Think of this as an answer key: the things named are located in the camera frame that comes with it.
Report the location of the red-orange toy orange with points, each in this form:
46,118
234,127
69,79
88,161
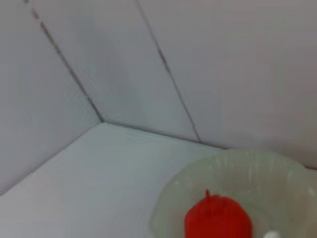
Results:
218,218

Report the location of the pale green glass fruit bowl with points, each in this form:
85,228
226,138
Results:
260,173

